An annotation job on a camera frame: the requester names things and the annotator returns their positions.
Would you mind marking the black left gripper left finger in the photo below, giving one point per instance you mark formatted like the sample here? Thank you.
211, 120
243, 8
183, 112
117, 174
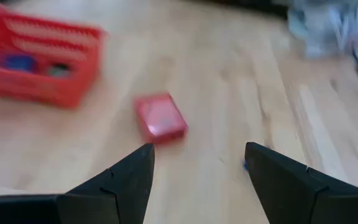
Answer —
117, 199

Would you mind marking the blue cased digital device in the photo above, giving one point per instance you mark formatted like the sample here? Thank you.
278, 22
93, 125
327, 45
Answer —
17, 62
246, 166

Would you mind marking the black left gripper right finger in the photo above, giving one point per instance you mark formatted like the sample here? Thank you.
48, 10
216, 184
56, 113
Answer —
284, 193

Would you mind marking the red cube USB charger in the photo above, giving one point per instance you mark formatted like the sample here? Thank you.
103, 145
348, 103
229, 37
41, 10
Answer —
160, 118

